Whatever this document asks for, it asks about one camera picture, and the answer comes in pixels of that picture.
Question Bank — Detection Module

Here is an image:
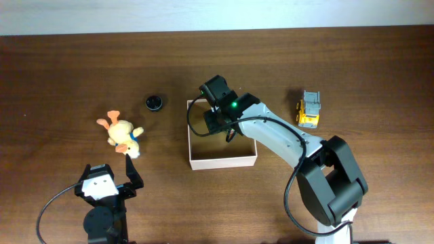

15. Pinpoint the pink open cardboard box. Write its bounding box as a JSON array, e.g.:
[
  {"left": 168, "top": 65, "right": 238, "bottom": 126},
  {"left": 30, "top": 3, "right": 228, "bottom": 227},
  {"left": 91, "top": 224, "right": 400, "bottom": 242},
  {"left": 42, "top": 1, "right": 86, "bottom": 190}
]
[{"left": 186, "top": 98, "right": 258, "bottom": 171}]

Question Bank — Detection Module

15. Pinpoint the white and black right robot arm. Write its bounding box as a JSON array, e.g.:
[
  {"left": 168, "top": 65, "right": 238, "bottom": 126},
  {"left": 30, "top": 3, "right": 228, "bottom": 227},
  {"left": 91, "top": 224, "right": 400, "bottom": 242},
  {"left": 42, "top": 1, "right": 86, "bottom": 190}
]
[{"left": 199, "top": 75, "right": 368, "bottom": 243}]

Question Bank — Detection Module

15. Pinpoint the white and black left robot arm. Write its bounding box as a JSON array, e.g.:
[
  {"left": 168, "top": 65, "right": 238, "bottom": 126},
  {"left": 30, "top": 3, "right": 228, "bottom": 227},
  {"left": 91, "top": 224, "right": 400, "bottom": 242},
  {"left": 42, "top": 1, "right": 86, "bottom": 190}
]
[{"left": 74, "top": 155, "right": 144, "bottom": 244}]

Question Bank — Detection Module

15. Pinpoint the yellow and grey toy truck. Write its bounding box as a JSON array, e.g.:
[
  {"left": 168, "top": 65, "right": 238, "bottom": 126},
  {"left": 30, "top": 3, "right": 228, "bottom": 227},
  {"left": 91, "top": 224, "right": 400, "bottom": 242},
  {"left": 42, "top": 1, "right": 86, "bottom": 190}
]
[{"left": 296, "top": 90, "right": 321, "bottom": 129}]

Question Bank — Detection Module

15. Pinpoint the yellow plush duck toy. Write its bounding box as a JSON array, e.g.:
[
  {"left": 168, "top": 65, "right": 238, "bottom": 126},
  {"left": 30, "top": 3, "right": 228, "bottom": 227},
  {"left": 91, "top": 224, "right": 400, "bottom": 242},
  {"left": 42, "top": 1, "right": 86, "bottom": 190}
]
[{"left": 96, "top": 110, "right": 144, "bottom": 159}]

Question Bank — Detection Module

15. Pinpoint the small black round cap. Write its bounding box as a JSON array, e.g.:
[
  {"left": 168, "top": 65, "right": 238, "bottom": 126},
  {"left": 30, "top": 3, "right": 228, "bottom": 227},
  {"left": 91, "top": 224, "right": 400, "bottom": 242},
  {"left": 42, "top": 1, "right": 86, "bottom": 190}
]
[{"left": 145, "top": 95, "right": 163, "bottom": 112}]

